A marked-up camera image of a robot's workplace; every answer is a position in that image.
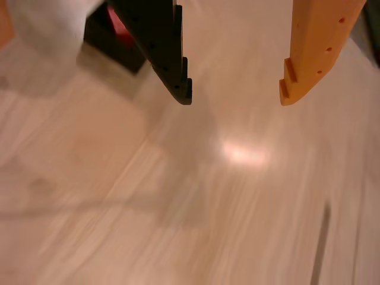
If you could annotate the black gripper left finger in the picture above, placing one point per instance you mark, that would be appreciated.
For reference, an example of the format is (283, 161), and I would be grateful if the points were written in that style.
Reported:
(160, 44)

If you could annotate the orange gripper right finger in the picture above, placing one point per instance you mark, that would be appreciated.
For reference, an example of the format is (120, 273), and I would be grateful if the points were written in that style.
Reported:
(314, 44)

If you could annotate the black box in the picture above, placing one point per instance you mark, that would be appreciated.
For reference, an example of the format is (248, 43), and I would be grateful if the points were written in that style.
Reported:
(110, 47)

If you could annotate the orange plastic object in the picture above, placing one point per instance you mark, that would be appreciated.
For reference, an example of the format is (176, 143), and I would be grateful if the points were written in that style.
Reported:
(5, 20)

